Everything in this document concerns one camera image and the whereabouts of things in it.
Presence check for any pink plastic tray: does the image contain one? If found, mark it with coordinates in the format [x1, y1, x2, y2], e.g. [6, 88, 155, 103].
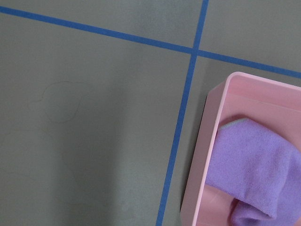
[180, 72, 301, 226]

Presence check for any purple microfibre cloth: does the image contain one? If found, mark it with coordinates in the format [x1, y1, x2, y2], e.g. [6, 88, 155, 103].
[206, 119, 301, 226]

